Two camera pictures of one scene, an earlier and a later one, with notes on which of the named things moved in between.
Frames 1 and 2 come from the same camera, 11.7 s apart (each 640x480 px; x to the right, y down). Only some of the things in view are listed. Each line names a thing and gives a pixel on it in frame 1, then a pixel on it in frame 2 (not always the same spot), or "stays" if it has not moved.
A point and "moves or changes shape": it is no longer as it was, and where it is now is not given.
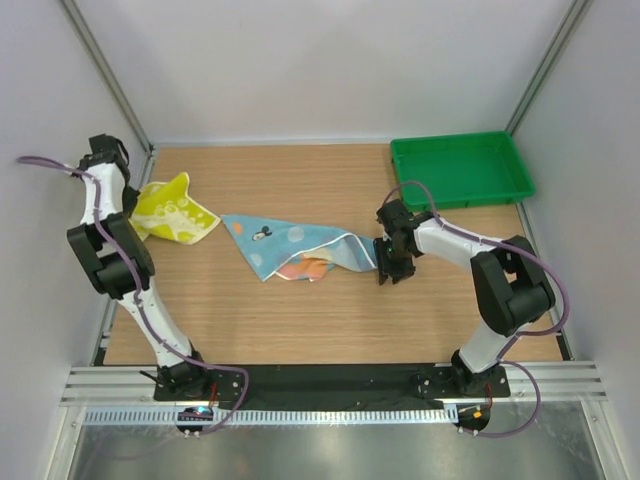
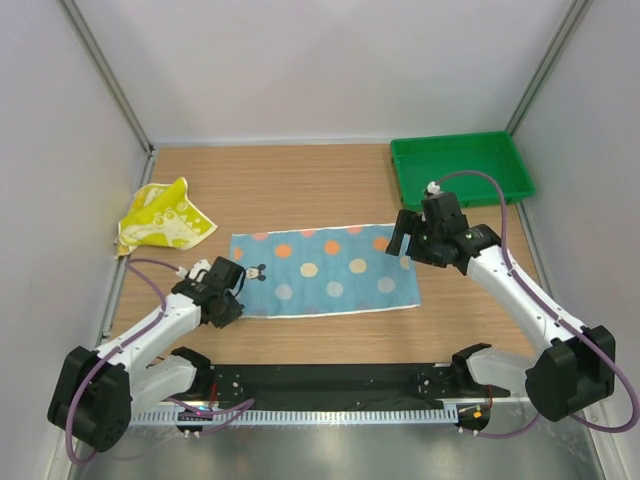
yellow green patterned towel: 165,209 stays
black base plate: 338,383 stays
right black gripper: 385,267 → 412,223
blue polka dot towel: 298,253 moves or changes shape
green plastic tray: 461,170 stays
